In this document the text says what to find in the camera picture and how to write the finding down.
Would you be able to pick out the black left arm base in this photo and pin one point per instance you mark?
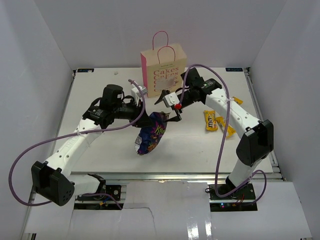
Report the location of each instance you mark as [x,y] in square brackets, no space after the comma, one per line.
[107,191]

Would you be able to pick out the beige Cakes paper bag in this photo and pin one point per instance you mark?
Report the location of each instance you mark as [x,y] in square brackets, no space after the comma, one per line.
[162,67]

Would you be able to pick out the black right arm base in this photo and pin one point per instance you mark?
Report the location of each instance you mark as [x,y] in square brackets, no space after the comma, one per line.
[240,201]

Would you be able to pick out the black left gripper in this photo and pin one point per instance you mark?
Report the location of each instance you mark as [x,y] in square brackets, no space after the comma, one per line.
[144,121]

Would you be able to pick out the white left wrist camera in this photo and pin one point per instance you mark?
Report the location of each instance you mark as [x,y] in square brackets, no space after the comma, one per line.
[138,94]

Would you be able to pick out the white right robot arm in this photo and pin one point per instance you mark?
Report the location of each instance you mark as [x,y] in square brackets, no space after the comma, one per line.
[256,136]

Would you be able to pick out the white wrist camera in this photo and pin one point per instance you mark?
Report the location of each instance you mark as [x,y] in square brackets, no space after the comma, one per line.
[138,94]
[171,100]

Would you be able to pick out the purple blue chips bag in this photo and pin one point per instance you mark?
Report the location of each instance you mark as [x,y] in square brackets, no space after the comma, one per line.
[149,137]

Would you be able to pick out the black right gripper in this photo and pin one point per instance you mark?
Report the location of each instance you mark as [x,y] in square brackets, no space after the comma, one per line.
[177,118]

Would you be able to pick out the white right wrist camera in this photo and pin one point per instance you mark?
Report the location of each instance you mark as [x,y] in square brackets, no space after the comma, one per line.
[171,100]

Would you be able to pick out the yellow M&M peanut packet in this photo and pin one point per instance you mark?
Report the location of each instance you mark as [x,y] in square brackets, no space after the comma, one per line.
[210,120]

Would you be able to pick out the blue left corner label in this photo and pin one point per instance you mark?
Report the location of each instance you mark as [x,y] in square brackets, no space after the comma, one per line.
[85,70]

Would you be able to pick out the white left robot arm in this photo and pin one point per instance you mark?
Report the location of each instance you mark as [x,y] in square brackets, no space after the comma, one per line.
[50,178]

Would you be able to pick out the small yellow snack packet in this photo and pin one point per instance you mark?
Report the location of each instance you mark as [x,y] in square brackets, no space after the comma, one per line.
[237,100]

